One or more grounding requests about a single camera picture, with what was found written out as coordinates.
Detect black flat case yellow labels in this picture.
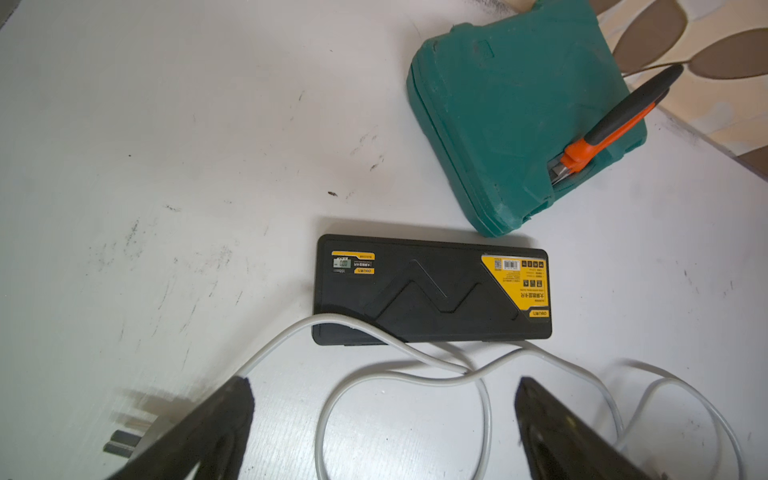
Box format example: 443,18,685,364
313,234,553,343

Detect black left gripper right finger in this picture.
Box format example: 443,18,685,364
514,377,648,480

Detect orange black pliers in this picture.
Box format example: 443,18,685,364
548,63,684,186

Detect white power cord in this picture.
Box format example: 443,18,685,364
103,313,746,480

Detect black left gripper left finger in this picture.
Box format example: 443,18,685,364
111,376,255,479

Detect green plastic tool case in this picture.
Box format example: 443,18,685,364
406,1,647,238

